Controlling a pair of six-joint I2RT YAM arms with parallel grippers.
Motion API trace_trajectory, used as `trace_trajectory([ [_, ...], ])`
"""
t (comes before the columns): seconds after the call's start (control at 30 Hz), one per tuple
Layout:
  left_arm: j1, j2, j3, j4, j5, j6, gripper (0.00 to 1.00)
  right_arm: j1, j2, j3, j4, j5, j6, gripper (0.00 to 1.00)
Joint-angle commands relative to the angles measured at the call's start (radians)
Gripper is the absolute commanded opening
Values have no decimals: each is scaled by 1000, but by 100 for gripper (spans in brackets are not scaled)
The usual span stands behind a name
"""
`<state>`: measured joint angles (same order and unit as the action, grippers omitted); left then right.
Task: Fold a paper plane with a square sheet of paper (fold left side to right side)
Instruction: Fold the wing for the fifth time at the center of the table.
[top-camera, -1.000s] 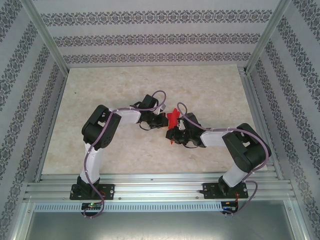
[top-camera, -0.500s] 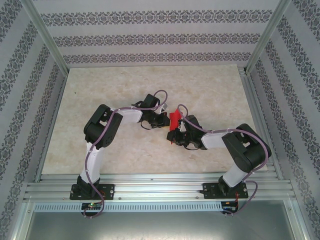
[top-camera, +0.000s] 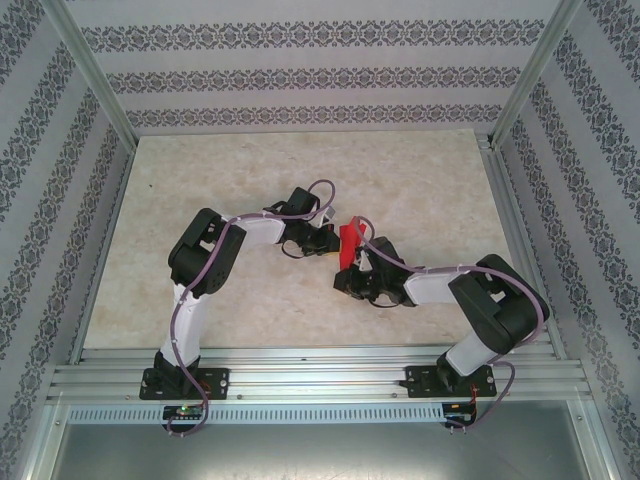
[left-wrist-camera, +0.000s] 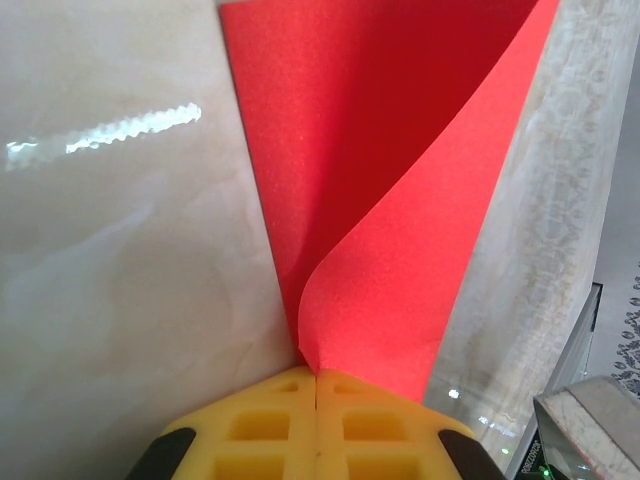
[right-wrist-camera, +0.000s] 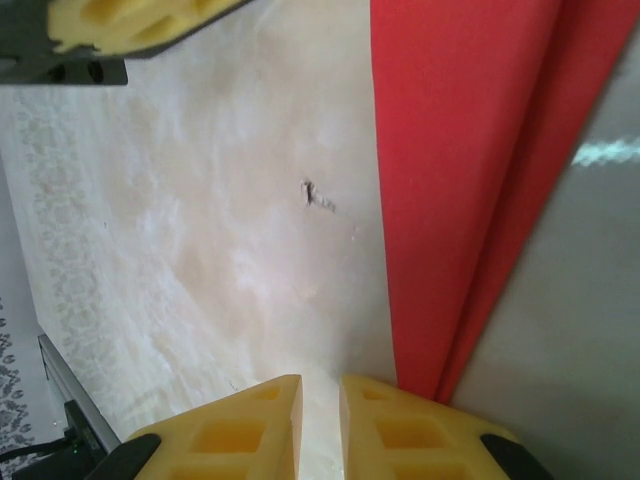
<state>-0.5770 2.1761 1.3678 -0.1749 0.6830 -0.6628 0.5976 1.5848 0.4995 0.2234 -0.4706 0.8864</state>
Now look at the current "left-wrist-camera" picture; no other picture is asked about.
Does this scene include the red square paper sheet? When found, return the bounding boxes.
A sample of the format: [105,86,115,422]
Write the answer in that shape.
[219,0,562,404]

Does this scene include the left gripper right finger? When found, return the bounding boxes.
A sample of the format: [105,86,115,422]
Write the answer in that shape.
[314,368,507,480]

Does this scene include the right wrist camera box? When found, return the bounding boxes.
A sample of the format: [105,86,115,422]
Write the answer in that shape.
[517,375,640,480]

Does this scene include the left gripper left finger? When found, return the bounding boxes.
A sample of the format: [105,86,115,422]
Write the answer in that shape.
[132,367,319,480]

